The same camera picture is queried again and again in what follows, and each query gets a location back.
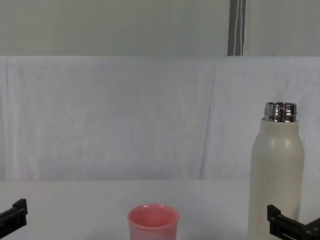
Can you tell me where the white table cloth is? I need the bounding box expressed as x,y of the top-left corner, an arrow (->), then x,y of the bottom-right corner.
0,178 -> 320,240

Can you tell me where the grey striped post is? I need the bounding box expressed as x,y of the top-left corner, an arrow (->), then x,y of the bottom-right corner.
227,0 -> 247,57

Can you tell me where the cream vacuum bottle steel neck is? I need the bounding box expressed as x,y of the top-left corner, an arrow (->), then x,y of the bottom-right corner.
246,101 -> 305,237

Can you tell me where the white draped backdrop cloth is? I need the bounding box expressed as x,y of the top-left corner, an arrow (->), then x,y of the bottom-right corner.
0,55 -> 320,182

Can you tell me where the pink cup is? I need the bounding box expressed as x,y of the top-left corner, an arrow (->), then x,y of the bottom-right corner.
127,203 -> 181,240

